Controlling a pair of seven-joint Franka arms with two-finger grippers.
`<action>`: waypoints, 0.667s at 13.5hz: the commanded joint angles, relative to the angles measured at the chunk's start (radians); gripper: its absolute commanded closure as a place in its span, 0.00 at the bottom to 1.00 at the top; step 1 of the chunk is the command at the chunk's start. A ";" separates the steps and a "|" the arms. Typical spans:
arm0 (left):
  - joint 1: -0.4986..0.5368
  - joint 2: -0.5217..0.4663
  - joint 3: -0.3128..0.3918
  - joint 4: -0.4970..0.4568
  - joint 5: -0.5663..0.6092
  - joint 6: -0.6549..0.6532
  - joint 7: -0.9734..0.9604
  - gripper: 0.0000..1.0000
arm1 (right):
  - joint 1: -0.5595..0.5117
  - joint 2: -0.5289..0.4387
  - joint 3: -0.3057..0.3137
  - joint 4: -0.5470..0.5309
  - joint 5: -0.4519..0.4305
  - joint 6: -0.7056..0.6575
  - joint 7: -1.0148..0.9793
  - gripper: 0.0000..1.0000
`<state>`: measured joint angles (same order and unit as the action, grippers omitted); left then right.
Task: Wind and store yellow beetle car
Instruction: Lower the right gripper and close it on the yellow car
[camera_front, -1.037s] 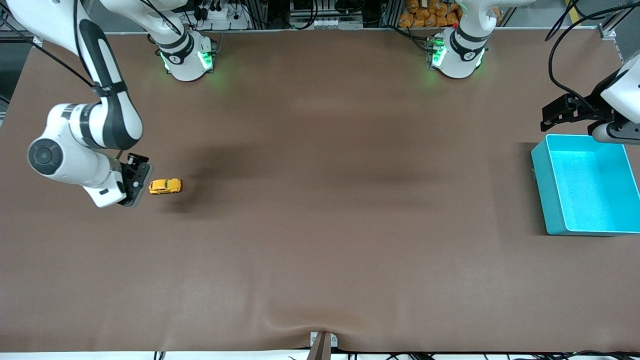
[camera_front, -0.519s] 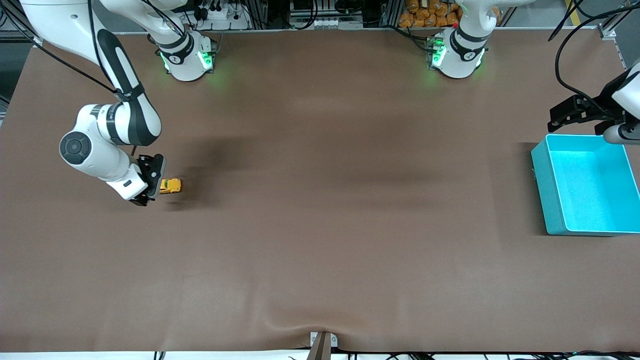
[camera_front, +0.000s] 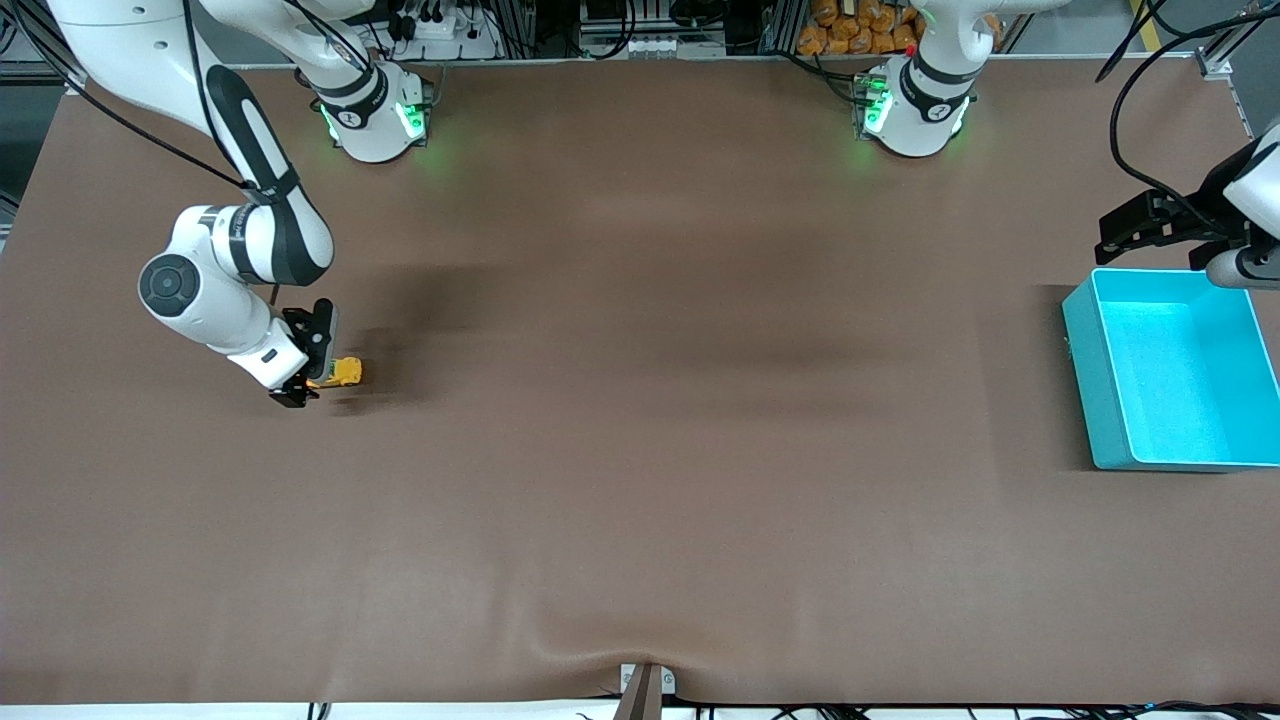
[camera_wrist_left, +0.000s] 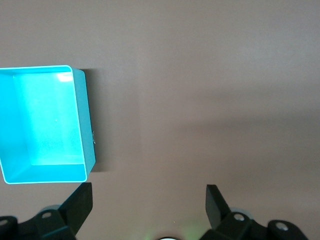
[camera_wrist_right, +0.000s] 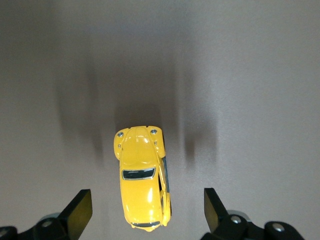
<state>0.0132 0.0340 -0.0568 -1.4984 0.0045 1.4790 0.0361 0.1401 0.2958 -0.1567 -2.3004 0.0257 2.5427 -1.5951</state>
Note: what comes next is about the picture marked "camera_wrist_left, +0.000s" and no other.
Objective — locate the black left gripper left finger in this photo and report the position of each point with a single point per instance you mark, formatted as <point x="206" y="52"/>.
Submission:
<point x="75" y="210"/>

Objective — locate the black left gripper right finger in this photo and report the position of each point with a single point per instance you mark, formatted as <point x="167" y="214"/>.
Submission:
<point x="217" y="212"/>

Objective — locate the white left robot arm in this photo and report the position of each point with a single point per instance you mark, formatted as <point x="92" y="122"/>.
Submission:
<point x="168" y="238"/>

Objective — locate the teal plastic bin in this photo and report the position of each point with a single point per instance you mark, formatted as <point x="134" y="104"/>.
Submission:
<point x="45" y="120"/>

